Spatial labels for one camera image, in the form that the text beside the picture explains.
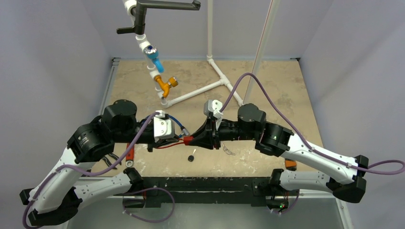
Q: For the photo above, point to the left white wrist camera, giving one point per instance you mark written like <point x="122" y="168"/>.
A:
<point x="163" y="126"/>

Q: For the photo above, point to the red handled adjustable wrench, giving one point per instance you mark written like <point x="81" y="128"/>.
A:
<point x="130" y="156"/>

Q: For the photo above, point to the black head key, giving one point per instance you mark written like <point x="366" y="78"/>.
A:
<point x="191" y="157"/>

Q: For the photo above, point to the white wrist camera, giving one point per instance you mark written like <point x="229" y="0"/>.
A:
<point x="163" y="126"/>
<point x="214" y="107"/>

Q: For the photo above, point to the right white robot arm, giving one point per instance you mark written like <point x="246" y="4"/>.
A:
<point x="339" y="175"/>

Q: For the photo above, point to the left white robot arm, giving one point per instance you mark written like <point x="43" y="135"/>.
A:
<point x="93" y="150"/>

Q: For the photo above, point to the orange black tool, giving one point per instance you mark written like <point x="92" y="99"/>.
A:
<point x="290" y="164"/>

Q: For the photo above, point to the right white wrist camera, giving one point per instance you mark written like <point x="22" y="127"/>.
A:
<point x="214" y="107"/>

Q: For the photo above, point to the blue cable lock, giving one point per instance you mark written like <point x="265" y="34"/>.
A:
<point x="184" y="131"/>

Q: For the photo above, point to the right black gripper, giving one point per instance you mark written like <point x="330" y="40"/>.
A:
<point x="216" y="134"/>

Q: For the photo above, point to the red cable padlock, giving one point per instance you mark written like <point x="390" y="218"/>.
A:
<point x="181" y="141"/>

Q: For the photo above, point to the orange brass valve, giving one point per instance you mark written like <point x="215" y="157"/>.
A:
<point x="166" y="86"/>

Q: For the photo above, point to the blue valve fitting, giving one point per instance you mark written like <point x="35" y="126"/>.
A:
<point x="152" y="53"/>

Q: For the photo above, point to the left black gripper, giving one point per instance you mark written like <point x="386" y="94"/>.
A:
<point x="154" y="143"/>

